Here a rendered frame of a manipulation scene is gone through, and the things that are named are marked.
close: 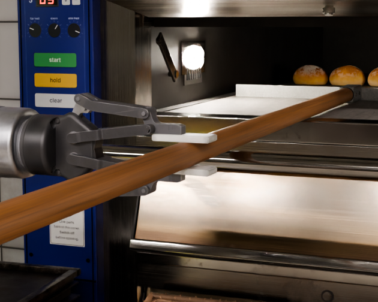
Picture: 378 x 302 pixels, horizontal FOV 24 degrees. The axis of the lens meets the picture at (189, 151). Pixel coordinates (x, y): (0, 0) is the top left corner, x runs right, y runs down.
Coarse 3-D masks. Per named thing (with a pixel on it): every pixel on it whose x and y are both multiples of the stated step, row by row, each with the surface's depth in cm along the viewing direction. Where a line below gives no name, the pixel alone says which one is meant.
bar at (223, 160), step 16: (112, 144) 124; (208, 160) 118; (224, 160) 117; (240, 160) 116; (256, 160) 115; (272, 160) 115; (288, 160) 114; (304, 160) 113; (320, 160) 112; (336, 160) 112; (352, 160) 111; (368, 160) 111; (304, 176) 114; (320, 176) 113; (336, 176) 112; (352, 176) 111; (368, 176) 110
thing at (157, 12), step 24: (120, 0) 146; (144, 0) 144; (168, 0) 143; (192, 0) 142; (216, 0) 141; (240, 0) 139; (264, 0) 138; (288, 0) 137; (312, 0) 136; (336, 0) 135; (360, 0) 134
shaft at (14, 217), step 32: (320, 96) 162; (352, 96) 183; (224, 128) 112; (256, 128) 121; (128, 160) 86; (160, 160) 90; (192, 160) 98; (32, 192) 69; (64, 192) 72; (96, 192) 76; (0, 224) 63; (32, 224) 67
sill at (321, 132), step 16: (160, 112) 165; (192, 128) 158; (208, 128) 157; (288, 128) 152; (304, 128) 151; (320, 128) 150; (336, 128) 149; (352, 128) 148; (368, 128) 147; (336, 144) 149; (352, 144) 148; (368, 144) 147
